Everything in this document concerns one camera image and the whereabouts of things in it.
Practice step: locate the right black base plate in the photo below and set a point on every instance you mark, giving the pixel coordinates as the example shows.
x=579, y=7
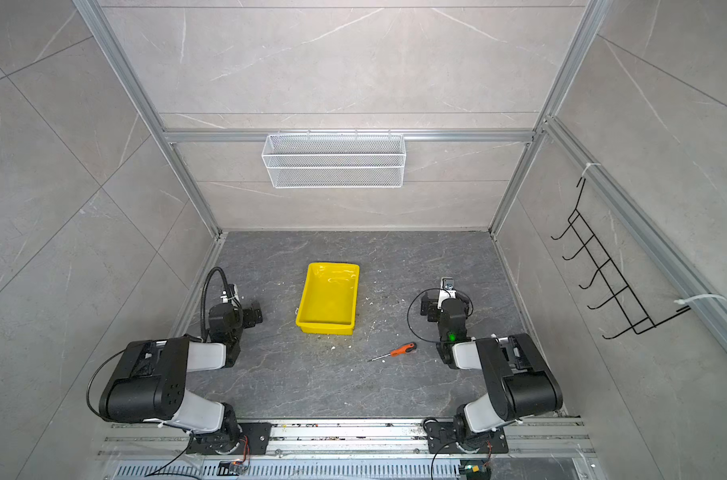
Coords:
x=442, y=439

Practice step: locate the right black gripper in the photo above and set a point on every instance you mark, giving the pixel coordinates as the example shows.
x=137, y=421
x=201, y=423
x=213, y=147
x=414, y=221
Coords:
x=431, y=306

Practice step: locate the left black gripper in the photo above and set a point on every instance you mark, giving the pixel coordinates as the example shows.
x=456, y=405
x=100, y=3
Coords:
x=247, y=316

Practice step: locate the yellow plastic bin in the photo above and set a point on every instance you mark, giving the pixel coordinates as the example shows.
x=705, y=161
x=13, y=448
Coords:
x=329, y=298

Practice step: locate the white wire mesh basket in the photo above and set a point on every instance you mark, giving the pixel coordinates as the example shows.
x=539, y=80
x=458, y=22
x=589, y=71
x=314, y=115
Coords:
x=340, y=160

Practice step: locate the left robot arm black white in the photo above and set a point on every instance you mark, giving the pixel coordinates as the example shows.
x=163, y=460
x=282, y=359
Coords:
x=148, y=385

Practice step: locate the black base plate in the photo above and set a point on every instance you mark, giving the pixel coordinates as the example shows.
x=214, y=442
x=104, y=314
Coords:
x=442, y=439
x=250, y=437

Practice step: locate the black wire hook rack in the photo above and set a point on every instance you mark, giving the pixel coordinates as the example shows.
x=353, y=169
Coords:
x=620, y=294

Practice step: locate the orange handled screwdriver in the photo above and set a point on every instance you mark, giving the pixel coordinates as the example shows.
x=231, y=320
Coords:
x=401, y=350

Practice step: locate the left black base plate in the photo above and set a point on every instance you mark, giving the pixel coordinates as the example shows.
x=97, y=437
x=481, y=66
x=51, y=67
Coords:
x=250, y=437

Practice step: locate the aluminium mounting rail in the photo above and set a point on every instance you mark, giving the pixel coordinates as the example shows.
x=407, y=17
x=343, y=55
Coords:
x=539, y=448

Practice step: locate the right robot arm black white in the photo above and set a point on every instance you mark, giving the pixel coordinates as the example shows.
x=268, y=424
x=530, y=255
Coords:
x=518, y=381

